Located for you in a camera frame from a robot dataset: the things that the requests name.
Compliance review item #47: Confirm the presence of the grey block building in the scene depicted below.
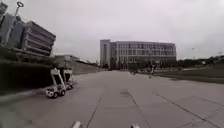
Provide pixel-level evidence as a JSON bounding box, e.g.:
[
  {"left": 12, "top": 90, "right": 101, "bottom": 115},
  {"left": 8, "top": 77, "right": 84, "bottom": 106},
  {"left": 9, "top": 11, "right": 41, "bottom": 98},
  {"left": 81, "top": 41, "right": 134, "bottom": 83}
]
[{"left": 99, "top": 39, "right": 178, "bottom": 70}]

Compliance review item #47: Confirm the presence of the person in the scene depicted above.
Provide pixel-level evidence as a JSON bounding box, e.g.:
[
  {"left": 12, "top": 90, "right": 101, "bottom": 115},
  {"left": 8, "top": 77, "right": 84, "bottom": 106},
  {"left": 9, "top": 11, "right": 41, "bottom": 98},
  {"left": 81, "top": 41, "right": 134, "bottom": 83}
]
[{"left": 148, "top": 63, "right": 157, "bottom": 79}]

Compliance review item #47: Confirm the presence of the grey paved plaza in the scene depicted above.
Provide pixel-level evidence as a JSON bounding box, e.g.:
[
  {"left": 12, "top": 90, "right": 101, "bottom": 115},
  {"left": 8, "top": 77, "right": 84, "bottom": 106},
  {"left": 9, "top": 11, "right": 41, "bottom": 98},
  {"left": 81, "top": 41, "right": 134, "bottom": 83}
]
[{"left": 0, "top": 69, "right": 224, "bottom": 128}]

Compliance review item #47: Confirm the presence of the low grey building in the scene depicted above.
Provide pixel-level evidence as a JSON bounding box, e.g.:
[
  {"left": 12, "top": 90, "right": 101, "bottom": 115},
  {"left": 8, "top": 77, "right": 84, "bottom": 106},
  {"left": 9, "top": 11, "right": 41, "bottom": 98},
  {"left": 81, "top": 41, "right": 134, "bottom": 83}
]
[{"left": 53, "top": 54, "right": 81, "bottom": 70}]

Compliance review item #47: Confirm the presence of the terraced grey building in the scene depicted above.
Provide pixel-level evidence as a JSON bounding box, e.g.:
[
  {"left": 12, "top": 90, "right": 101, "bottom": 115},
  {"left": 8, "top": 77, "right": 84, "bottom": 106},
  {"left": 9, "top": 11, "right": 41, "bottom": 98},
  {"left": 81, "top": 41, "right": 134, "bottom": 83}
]
[{"left": 0, "top": 2, "right": 57, "bottom": 60}]

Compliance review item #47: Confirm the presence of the grass lawn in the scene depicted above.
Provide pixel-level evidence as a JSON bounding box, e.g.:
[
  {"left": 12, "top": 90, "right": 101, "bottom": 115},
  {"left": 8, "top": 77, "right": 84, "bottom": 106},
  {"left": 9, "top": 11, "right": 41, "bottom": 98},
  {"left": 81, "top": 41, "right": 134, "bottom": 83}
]
[{"left": 156, "top": 67, "right": 224, "bottom": 85}]

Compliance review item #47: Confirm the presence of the dark hedge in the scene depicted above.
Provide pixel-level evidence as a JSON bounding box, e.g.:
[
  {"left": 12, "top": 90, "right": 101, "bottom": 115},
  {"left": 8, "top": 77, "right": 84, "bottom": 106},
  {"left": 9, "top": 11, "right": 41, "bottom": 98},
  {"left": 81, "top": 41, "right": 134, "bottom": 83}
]
[{"left": 0, "top": 58, "right": 58, "bottom": 94}]

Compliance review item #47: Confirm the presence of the lamp pole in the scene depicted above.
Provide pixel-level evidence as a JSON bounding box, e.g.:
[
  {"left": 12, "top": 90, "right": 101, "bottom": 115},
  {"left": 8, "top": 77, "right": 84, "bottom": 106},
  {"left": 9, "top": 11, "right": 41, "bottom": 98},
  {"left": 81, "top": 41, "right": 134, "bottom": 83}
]
[{"left": 4, "top": 1, "right": 25, "bottom": 44}]

